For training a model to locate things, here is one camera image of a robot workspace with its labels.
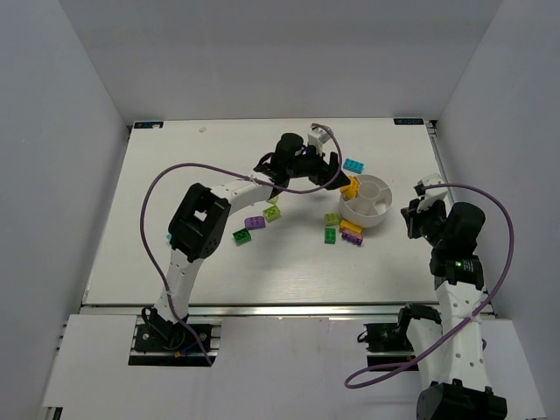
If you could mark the purple lego brick left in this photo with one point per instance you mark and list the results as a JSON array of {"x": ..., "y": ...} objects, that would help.
[{"x": 255, "y": 222}]

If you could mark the purple butterfly lego brick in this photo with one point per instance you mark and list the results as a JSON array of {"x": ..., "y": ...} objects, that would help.
[{"x": 352, "y": 237}]

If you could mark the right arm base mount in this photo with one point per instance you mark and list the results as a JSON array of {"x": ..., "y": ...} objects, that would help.
[{"x": 387, "y": 343}]

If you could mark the right corner blue label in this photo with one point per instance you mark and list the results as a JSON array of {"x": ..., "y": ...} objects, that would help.
[{"x": 408, "y": 121}]

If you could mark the green lego brick left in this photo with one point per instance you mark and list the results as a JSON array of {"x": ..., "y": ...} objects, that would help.
[{"x": 242, "y": 236}]

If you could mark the lime lego near container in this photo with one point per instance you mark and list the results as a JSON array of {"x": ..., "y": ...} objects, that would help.
[{"x": 332, "y": 219}]

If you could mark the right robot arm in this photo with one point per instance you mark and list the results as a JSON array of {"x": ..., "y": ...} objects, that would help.
[{"x": 454, "y": 376}]

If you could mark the white divided round container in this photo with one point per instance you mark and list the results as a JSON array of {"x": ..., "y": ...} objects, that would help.
[{"x": 371, "y": 204}]

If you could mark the corner blue label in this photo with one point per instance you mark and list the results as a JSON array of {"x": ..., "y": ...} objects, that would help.
[
  {"x": 148, "y": 125},
  {"x": 408, "y": 121}
]

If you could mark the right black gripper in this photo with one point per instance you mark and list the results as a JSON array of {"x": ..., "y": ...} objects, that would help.
[{"x": 420, "y": 223}]

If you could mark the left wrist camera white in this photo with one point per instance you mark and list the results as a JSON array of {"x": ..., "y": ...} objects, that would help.
[{"x": 317, "y": 137}]

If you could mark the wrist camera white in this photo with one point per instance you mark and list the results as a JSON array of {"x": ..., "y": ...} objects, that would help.
[
  {"x": 429, "y": 190},
  {"x": 317, "y": 137}
]

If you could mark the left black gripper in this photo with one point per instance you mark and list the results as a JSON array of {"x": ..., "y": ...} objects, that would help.
[{"x": 318, "y": 167}]

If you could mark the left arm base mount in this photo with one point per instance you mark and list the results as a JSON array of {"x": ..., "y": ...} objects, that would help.
[{"x": 161, "y": 343}]

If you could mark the green lego near container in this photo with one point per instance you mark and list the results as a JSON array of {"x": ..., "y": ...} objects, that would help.
[{"x": 330, "y": 235}]

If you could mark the left corner blue label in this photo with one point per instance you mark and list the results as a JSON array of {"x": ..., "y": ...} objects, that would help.
[{"x": 148, "y": 125}]

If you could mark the aluminium table rail front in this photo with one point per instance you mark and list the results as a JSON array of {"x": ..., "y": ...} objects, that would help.
[{"x": 268, "y": 310}]

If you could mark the yellow butterfly lego brick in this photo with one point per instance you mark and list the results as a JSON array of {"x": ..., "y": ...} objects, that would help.
[{"x": 349, "y": 192}]

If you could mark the cyan long lego brick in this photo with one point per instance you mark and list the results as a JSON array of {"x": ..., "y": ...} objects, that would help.
[{"x": 353, "y": 166}]

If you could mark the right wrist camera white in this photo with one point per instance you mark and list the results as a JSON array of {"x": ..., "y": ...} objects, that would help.
[{"x": 429, "y": 190}]

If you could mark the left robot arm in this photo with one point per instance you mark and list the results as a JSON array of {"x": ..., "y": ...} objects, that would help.
[{"x": 198, "y": 224}]

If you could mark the orange long lego brick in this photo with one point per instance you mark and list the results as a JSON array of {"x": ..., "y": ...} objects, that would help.
[{"x": 347, "y": 227}]

